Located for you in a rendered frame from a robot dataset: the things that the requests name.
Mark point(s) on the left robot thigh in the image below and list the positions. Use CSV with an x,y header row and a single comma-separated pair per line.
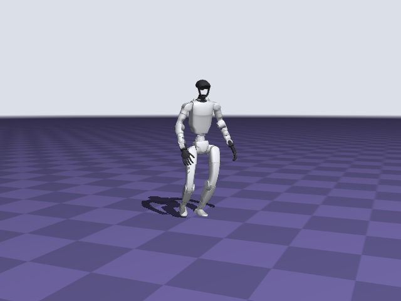
x,y
214,165

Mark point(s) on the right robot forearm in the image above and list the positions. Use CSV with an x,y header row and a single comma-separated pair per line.
x,y
180,135

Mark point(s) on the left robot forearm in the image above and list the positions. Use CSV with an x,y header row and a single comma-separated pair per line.
x,y
226,135

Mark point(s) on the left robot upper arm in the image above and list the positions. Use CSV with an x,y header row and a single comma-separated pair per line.
x,y
218,114

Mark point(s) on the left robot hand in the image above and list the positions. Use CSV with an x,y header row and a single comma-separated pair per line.
x,y
231,145

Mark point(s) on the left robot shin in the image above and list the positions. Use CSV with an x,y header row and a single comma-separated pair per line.
x,y
205,197

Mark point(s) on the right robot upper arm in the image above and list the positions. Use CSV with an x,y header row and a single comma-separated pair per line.
x,y
185,108

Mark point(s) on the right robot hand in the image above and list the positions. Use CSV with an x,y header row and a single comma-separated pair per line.
x,y
186,155

